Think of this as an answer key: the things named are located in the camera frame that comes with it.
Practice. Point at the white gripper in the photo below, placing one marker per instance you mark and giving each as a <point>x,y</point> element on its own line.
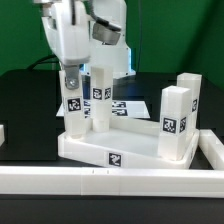
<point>66,29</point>

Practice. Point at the white desk top tray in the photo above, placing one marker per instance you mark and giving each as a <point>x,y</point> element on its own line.
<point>129,143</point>

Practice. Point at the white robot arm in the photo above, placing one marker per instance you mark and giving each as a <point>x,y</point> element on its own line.
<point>116,56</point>

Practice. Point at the white fiducial marker sheet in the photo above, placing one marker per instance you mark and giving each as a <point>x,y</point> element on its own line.
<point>132,109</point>

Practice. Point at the white block left edge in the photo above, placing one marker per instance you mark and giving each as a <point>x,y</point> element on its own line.
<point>2,136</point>

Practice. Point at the white front fence bar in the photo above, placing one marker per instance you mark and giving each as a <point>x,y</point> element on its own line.
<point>111,182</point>

